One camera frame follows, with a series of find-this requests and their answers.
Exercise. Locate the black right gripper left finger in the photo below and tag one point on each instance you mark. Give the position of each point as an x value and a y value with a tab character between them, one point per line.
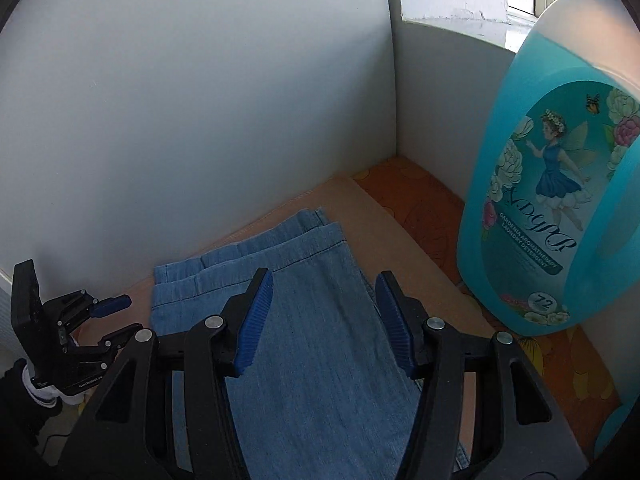
162	411

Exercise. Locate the large teal detergent bottle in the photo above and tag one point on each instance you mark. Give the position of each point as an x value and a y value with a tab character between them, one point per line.
550	229

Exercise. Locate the blue denim pants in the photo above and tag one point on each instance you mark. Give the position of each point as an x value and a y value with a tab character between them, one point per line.
324	397

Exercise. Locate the white wardrobe panel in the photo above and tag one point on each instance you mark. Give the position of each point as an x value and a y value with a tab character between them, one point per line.
136	132

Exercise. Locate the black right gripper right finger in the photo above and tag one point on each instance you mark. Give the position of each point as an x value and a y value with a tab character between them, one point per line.
520	432

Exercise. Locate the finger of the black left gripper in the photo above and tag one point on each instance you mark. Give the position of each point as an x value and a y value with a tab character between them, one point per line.
109	306
113	342

